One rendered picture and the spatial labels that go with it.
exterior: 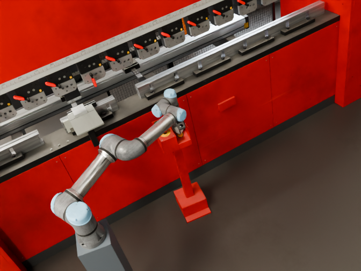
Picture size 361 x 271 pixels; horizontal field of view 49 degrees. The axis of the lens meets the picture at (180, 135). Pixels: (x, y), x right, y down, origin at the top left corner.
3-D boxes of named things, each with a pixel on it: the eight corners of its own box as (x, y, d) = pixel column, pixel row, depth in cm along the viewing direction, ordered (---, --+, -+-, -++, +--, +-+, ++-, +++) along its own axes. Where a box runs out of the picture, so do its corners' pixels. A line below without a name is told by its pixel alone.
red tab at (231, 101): (219, 112, 308) (218, 105, 303) (218, 111, 309) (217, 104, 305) (236, 104, 311) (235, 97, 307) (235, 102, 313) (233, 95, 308)
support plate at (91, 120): (77, 136, 246) (77, 135, 246) (66, 116, 266) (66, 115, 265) (104, 123, 251) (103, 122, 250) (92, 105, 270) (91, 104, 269)
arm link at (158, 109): (162, 111, 236) (173, 100, 241) (148, 106, 242) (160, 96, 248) (165, 121, 241) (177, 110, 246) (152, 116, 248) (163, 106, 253)
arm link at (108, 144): (59, 218, 200) (125, 135, 218) (43, 206, 208) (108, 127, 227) (72, 228, 209) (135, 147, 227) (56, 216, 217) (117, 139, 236)
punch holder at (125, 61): (113, 72, 262) (106, 50, 252) (109, 68, 268) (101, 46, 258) (134, 63, 266) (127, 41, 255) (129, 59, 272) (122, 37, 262)
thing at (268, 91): (27, 270, 301) (-33, 199, 248) (22, 250, 316) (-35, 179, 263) (334, 102, 373) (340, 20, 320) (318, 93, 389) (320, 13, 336)
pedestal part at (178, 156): (187, 198, 306) (172, 147, 272) (184, 193, 311) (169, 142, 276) (194, 195, 307) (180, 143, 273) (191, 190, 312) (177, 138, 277)
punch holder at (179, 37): (167, 49, 272) (161, 27, 261) (161, 44, 278) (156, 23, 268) (186, 41, 276) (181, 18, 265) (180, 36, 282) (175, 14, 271)
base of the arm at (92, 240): (107, 243, 208) (101, 232, 202) (79, 253, 207) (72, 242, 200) (103, 221, 219) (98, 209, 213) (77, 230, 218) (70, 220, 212)
